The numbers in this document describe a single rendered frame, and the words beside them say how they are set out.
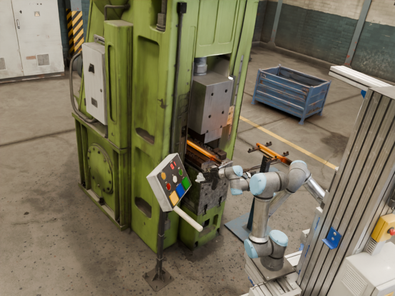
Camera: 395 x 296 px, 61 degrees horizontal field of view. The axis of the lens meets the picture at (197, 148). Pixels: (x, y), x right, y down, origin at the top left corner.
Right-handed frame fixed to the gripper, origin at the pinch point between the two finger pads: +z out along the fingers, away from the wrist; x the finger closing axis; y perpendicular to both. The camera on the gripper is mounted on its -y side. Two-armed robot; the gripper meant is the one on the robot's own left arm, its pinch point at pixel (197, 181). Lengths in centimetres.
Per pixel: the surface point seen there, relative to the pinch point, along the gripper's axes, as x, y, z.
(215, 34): -53, 89, -31
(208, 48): -48, 81, -25
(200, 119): -31.7, 35.4, -4.7
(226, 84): -50, 52, -27
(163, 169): 16.4, 21.1, 10.4
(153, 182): 26.9, 17.5, 15.0
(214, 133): -45.5, 17.9, -4.5
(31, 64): -299, 169, 443
